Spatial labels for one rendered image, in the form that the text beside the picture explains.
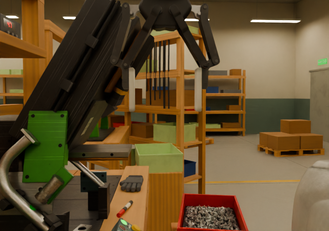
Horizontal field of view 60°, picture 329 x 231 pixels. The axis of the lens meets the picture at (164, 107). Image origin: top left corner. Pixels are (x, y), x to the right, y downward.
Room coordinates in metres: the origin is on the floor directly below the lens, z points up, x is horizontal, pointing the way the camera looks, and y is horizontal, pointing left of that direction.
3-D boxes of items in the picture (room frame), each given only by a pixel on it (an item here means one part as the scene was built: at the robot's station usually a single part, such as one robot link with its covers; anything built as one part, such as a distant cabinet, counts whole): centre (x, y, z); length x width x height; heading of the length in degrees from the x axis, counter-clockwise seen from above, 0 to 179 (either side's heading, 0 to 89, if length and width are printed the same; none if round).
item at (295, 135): (6.67, -2.95, 0.37); 1.20 x 0.80 x 0.74; 101
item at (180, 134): (4.42, 0.44, 1.19); 2.30 x 0.55 x 2.39; 44
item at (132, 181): (1.32, 0.15, 0.91); 0.20 x 0.11 x 0.03; 179
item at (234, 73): (9.60, -1.10, 1.12); 3.16 x 0.54 x 2.24; 93
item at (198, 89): (0.47, -0.06, 1.33); 0.03 x 0.01 x 0.07; 2
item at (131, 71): (0.46, 0.05, 1.33); 0.03 x 0.01 x 0.07; 2
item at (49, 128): (0.87, 0.35, 1.17); 0.13 x 0.12 x 0.20; 2
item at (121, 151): (1.02, 0.32, 1.11); 0.39 x 0.16 x 0.03; 92
